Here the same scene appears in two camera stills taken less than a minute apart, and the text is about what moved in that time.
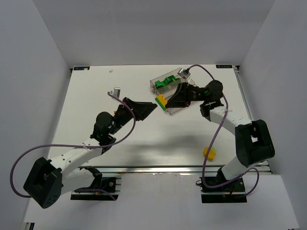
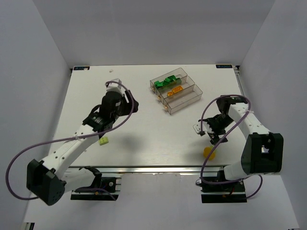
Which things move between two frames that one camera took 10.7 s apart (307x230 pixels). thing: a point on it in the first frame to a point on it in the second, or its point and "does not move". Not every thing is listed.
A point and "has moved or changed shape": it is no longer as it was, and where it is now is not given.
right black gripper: x=187 y=94 to x=213 y=129
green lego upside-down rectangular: x=171 y=78 does not move
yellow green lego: x=161 y=100 has moved or changed shape
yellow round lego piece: x=211 y=154 does not move
